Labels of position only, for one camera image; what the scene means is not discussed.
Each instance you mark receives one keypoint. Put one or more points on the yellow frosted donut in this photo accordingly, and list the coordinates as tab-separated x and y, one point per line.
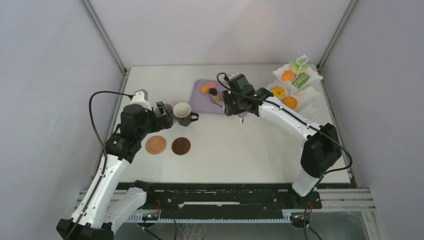
279	92

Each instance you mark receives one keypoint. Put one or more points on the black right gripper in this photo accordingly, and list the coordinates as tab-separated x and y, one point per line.
229	109

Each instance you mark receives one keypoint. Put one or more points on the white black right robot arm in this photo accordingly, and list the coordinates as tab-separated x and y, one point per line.
320	144

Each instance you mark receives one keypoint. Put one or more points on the black mug white inside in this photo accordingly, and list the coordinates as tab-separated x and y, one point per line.
184	115

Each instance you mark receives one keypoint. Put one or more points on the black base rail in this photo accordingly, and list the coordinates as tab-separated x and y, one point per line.
223	201

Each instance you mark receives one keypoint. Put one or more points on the white three tier stand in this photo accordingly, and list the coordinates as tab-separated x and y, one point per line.
305	95

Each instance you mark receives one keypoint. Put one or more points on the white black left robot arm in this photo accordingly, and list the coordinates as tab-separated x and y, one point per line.
94	219

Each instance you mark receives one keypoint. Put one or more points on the woven rattan coaster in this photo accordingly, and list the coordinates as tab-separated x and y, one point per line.
155	145

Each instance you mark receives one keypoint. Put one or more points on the green striped cake slice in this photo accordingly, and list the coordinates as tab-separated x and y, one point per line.
300	80

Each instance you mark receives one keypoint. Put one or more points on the orange bear cookie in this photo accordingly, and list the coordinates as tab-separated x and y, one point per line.
287	75

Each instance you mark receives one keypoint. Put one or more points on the black sandwich cookie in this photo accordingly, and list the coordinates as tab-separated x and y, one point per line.
212	91

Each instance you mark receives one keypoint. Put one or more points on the aluminium frame post left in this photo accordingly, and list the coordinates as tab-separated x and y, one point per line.
104	36

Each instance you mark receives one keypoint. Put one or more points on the orange star cookie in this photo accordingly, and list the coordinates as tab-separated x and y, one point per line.
205	89

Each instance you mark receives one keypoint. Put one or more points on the lavender serving tray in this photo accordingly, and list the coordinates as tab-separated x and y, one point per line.
200	102

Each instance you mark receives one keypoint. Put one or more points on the dark wooden round coaster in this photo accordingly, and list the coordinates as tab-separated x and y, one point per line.
181	146

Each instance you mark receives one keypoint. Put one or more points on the orange egg tart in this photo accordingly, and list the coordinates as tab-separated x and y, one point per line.
290	102

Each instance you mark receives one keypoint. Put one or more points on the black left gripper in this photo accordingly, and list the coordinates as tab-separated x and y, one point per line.
165	121

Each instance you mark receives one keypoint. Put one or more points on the purple mug black handle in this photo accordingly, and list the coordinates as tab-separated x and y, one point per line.
169	108

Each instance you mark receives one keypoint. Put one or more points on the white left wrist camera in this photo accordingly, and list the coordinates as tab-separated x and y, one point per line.
140	97

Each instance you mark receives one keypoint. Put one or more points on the steel white serving tongs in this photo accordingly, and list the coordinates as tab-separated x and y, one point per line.
221	104

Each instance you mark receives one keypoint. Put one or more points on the pink macaron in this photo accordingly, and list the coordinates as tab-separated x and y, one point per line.
212	84

